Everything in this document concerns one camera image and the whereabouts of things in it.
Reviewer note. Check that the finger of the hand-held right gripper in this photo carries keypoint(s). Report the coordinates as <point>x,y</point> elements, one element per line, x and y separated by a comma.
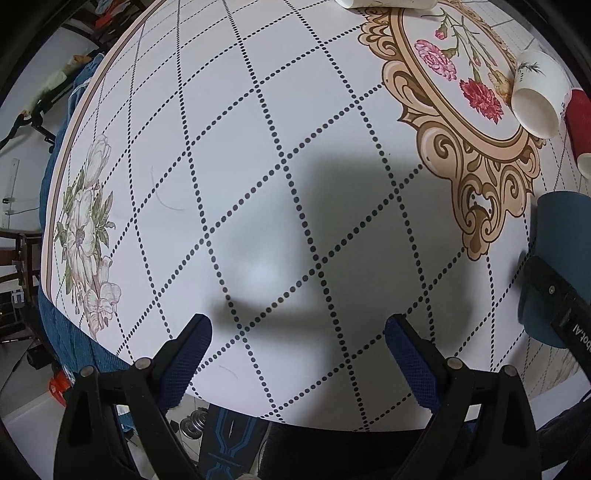
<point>549,290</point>

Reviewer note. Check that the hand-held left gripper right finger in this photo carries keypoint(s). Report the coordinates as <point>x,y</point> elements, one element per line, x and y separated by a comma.
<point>413,362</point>

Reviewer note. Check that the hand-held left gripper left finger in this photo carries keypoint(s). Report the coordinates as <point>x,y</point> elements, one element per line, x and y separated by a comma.
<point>184,357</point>

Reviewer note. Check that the dark teal cup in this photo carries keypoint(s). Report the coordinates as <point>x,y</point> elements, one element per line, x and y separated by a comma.
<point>561,230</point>

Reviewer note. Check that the red paper cup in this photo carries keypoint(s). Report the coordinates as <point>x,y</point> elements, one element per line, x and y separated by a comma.
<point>581,124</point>

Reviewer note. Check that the white paper cup leaf print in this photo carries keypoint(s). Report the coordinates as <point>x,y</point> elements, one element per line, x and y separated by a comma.
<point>538,87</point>

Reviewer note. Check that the plain white paper cup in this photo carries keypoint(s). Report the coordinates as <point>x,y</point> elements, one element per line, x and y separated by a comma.
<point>369,2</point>

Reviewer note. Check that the metal dumbbell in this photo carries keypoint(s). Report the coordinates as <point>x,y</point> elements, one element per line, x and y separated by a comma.
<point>193,422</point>

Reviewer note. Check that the black and blue chair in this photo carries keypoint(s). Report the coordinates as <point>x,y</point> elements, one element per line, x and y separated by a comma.
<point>231,443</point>

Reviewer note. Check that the blue table skirt cloth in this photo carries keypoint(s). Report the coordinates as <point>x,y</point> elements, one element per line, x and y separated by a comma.
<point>64,341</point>

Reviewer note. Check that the orange plastic object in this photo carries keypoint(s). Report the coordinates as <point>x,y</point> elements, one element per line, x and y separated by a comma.
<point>58,387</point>

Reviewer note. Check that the dark wooden chair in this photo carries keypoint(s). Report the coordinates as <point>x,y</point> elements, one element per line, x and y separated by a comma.
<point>27,272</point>

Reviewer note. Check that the floral printed tablecloth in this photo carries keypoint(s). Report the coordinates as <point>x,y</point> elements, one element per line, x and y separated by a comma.
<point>231,138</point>

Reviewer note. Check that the black metal stand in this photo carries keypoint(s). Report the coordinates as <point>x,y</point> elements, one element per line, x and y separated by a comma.
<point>32,127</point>

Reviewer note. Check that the pale hanging cloth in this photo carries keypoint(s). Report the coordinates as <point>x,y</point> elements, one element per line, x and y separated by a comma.
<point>48,87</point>

